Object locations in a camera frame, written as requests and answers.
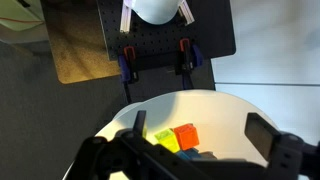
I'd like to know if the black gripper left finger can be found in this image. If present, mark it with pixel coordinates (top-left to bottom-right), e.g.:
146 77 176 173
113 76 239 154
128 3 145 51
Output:
64 110 214 180

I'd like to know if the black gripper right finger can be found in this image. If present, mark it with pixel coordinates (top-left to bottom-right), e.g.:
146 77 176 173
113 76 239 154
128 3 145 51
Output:
244 112 320 180

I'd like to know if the grey brown block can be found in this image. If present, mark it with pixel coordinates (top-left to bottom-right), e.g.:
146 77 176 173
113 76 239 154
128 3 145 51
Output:
199 151 218 161

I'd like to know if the yellow block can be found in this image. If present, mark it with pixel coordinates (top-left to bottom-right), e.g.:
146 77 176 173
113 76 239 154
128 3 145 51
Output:
153 128 181 154

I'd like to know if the orange block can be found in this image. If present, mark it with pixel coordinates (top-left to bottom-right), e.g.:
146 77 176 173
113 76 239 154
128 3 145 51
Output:
173 123 200 152

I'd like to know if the teal blue block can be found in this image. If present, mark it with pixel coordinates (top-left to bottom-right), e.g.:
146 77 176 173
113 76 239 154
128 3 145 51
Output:
175 148 203 162

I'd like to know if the black robot stand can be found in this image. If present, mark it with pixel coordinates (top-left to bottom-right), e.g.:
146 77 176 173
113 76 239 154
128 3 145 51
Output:
123 58 216 104

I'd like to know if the orange blue bar clamp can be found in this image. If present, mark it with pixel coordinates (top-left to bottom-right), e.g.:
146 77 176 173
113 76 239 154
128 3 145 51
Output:
174 38 204 90
118 45 139 104

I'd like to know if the brown cork board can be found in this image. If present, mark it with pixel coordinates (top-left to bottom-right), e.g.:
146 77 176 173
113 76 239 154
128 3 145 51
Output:
41 0 122 85

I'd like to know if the aluminium profile bar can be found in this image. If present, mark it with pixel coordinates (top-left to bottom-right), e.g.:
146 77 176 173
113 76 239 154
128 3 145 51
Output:
119 3 134 34
178 0 195 26

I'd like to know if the pale green cabinet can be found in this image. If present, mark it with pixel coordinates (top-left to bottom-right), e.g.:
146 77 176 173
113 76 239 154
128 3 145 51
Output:
0 0 44 33

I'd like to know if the black pegboard base plate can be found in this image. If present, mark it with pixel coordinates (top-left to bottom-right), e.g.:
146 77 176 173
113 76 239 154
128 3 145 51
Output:
96 0 237 73

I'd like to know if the thin orange cable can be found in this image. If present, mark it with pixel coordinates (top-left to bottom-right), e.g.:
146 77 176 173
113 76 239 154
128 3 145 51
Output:
0 16 44 25

